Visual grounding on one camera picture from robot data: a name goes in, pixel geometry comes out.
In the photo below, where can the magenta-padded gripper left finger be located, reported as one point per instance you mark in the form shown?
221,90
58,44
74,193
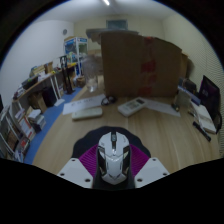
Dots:
87,160

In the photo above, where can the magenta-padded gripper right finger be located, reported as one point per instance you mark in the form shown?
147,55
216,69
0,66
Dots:
140,161

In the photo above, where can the white and silver computer mouse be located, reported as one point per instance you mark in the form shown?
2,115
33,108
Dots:
113,156

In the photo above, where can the flat white slim device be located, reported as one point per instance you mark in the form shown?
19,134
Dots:
87,113

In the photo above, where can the white remote control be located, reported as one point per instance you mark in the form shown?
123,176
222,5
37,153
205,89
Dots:
132,106

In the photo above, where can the small black gadget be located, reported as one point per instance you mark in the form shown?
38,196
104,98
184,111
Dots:
175,106

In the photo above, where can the low bookshelf with books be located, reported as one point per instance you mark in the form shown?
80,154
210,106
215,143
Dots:
18,133

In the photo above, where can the clear plastic container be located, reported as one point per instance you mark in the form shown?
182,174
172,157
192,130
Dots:
91,75

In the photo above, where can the black floor stand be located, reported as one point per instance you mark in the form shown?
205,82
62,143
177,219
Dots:
66,76

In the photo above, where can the wooden side desk with clutter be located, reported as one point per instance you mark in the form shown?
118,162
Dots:
41,83

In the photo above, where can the large brown cardboard box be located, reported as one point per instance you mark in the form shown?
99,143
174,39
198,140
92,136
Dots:
133,66

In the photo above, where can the dark framed panel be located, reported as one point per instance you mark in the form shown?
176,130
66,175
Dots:
210,95

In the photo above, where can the blue and white cabinet machine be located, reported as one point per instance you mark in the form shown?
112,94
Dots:
76,51

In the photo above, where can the ceiling tube light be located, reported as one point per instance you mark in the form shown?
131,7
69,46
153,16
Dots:
106,2

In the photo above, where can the round wall fixture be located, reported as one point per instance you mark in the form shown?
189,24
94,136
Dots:
65,31

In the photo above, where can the wall ventilation window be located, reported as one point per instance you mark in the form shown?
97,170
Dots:
116,24

